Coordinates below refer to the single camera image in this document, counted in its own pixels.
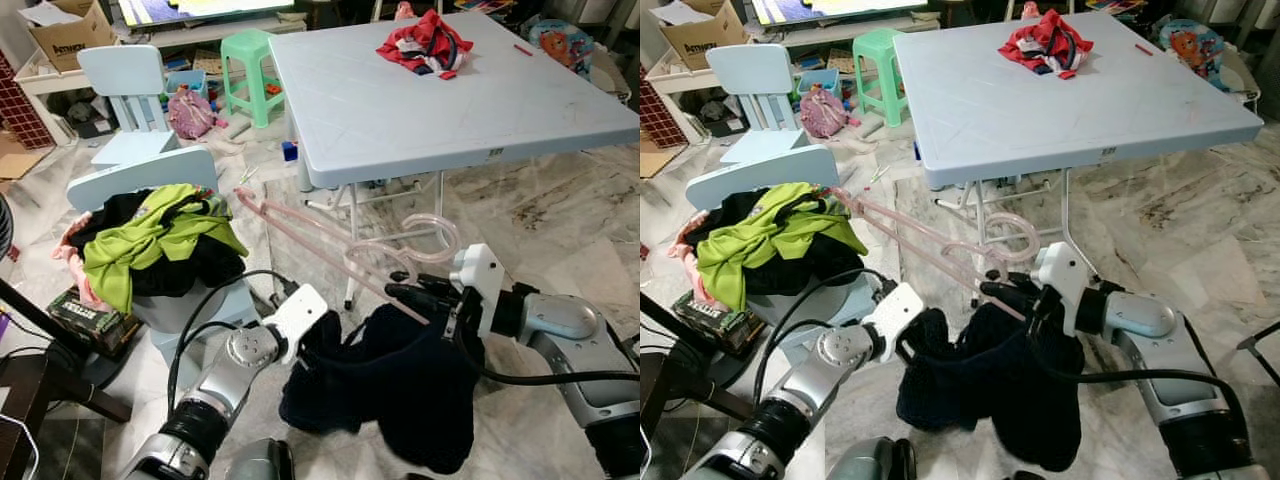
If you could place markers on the grey laundry bin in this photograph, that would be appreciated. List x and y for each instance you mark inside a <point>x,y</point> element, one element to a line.
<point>220,305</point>
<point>845,300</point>

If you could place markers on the blue plastic storage bin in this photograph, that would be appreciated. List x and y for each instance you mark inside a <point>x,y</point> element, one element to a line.
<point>185,80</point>
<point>820,78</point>

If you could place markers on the brown cardboard box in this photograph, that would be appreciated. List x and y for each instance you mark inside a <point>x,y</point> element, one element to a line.
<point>75,40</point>
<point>705,40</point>

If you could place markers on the blue toy block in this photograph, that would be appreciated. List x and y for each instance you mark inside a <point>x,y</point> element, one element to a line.
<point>290,150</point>

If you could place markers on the blue cartoon print bag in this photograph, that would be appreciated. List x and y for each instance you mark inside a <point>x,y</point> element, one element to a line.
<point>1190,45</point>
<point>560,45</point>

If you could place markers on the red clothes heap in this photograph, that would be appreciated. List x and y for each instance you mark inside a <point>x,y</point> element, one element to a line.
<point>1045,40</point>
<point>420,40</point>

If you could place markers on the light blue folding table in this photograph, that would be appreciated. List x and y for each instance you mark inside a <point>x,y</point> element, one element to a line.
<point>1070,110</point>
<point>450,110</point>

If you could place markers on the black clothes heap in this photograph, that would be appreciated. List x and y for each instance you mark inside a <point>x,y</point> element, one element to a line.
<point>800,270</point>
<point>190,270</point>

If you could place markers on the green black printed box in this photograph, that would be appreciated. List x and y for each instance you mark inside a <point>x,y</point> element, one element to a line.
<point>715,325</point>
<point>90,320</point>

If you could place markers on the dark wooden table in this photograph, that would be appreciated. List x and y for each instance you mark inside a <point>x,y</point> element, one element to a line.
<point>25,400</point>
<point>665,390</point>

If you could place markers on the light blue kid chair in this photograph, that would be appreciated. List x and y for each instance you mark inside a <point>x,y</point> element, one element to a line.
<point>750,70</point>
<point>120,70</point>

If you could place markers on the grey robot left leg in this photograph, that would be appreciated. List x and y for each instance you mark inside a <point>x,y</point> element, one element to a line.
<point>865,462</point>
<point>255,462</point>

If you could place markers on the pink child backpack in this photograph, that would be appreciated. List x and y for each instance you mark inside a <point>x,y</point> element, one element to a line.
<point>822,115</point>
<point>190,115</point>

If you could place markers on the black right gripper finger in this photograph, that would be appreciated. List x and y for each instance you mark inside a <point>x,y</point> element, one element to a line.
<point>412,291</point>
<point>1010,308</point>
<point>420,311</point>
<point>1003,288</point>

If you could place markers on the pink translucent plastic hanger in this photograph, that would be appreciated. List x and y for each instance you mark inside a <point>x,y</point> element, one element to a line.
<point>300,235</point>
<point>910,232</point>

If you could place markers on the green plastic stool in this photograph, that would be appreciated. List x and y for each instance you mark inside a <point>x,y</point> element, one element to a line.
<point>250,45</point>
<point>880,45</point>

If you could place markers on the light blue chair backrest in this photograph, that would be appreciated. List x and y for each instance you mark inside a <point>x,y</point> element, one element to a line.
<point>140,180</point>
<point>760,178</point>

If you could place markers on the dark navy garment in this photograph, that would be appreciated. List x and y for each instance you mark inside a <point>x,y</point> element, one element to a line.
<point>400,390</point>
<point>1000,390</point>

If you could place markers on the red grid panel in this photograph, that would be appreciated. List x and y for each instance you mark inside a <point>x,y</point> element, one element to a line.
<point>20,110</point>
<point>658,115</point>

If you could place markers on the flat screen television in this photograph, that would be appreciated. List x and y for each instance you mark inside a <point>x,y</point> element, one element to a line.
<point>840,8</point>
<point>200,10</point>

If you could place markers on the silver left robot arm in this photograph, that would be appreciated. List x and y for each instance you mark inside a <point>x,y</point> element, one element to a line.
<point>235,355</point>
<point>835,355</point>

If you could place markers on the white low shelf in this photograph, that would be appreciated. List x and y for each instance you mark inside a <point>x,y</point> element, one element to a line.
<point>690,78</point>
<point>60,78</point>

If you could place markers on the lime green garment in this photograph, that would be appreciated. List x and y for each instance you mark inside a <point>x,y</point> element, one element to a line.
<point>130,250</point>
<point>740,250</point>

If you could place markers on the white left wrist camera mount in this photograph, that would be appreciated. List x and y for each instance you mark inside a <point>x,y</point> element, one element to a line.
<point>300,310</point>
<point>895,310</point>

